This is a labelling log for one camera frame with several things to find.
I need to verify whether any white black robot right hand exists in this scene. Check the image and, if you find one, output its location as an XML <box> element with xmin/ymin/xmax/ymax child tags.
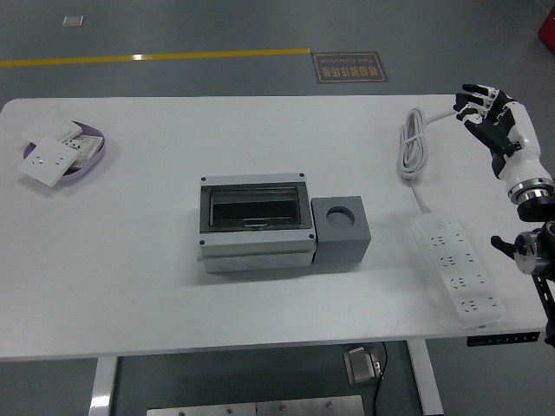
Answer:
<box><xmin>453</xmin><ymin>83</ymin><xmax>554</xmax><ymax>188</ymax></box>

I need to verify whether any grey electrical box with lid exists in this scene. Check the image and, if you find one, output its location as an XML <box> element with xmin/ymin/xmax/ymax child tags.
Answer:
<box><xmin>197</xmin><ymin>172</ymin><xmax>320</xmax><ymax>274</ymax></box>

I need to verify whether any grey cube with round hole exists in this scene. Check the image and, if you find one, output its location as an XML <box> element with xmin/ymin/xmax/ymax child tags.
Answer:
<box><xmin>310</xmin><ymin>194</ymin><xmax>371</xmax><ymax>263</ymax></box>

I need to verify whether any red object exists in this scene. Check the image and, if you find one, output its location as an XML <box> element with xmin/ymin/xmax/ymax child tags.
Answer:
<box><xmin>537</xmin><ymin>8</ymin><xmax>555</xmax><ymax>44</ymax></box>

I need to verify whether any white power strip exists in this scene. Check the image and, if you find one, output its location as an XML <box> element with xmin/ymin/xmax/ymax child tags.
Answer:
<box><xmin>410</xmin><ymin>215</ymin><xmax>507</xmax><ymax>331</ymax></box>

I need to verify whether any brown floor sign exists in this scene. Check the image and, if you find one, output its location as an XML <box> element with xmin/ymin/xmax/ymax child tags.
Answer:
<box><xmin>310</xmin><ymin>51</ymin><xmax>389</xmax><ymax>85</ymax></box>

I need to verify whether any black table control panel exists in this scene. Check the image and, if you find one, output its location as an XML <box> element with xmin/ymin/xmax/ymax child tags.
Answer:
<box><xmin>467</xmin><ymin>331</ymin><xmax>541</xmax><ymax>347</ymax></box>

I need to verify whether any white table leg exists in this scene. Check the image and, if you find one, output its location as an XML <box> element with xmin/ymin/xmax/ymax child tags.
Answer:
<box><xmin>88</xmin><ymin>357</ymin><xmax>119</xmax><ymax>416</ymax></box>
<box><xmin>406</xmin><ymin>340</ymin><xmax>444</xmax><ymax>416</ymax></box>

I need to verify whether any grey foot pedal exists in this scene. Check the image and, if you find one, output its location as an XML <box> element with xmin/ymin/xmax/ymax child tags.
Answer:
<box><xmin>343</xmin><ymin>346</ymin><xmax>385</xmax><ymax>387</ymax></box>

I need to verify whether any yellow floor tape line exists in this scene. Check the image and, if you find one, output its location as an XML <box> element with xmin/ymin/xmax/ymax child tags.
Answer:
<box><xmin>0</xmin><ymin>47</ymin><xmax>311</xmax><ymax>68</ymax></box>

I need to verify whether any white multi-hole socket plate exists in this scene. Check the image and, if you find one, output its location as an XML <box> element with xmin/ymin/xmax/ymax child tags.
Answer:
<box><xmin>60</xmin><ymin>133</ymin><xmax>105</xmax><ymax>171</ymax></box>

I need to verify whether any purple oval tray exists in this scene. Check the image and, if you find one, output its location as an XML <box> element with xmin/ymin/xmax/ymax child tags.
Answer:
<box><xmin>23</xmin><ymin>120</ymin><xmax>108</xmax><ymax>187</ymax></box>

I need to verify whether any white power cord with plug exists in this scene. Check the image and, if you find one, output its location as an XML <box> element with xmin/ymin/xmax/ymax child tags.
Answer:
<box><xmin>397</xmin><ymin>107</ymin><xmax>459</xmax><ymax>217</ymax></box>

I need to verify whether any black pedal cable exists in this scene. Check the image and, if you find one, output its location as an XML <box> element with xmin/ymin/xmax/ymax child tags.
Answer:
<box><xmin>372</xmin><ymin>341</ymin><xmax>389</xmax><ymax>416</ymax></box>

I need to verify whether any metal base plate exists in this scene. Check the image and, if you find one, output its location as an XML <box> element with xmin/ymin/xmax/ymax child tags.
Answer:
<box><xmin>146</xmin><ymin>394</ymin><xmax>365</xmax><ymax>416</ymax></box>

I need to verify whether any white blank switch plate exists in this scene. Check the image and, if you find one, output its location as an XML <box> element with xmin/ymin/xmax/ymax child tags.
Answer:
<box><xmin>21</xmin><ymin>111</ymin><xmax>83</xmax><ymax>144</ymax></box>

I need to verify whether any white wall socket plate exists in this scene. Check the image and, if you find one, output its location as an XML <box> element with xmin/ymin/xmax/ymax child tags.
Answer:
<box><xmin>17</xmin><ymin>136</ymin><xmax>82</xmax><ymax>188</ymax></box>

